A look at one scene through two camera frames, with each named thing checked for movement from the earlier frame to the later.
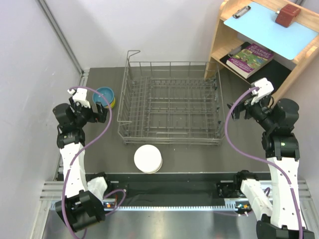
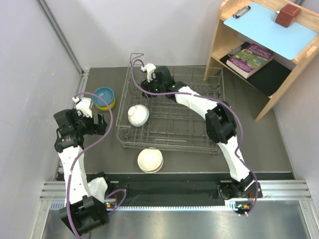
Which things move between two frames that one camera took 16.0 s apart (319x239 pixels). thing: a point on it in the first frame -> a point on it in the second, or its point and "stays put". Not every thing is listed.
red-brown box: [286, 15] stays put
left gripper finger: [99, 107] -> [100, 117]
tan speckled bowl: [158, 170] stays put
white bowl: [147, 158] -> [138, 115]
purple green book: [250, 58] stays put
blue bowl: [107, 92] stays put
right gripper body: [259, 110] -> [153, 87]
